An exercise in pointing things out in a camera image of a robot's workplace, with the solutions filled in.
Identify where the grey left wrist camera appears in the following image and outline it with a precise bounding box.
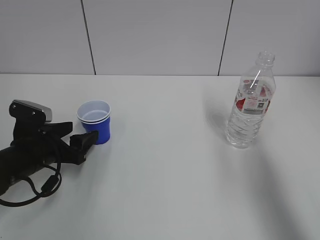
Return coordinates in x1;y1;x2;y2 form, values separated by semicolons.
9;99;53;126

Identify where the clear water bottle red label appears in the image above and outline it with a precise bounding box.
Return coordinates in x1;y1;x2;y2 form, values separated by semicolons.
225;51;276;149

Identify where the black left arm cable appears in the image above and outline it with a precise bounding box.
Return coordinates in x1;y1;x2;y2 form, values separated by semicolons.
0;134;62;207

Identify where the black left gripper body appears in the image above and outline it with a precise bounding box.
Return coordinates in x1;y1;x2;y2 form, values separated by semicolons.
11;120;86;165

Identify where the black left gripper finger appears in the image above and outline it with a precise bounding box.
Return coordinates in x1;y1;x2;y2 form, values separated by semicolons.
39;121;73;138
69;130;98;155

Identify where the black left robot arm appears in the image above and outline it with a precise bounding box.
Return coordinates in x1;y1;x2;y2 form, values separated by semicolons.
0;120;99;195

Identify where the blue paper cup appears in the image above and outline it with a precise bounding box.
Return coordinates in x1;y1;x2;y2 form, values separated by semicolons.
76;100;111;145

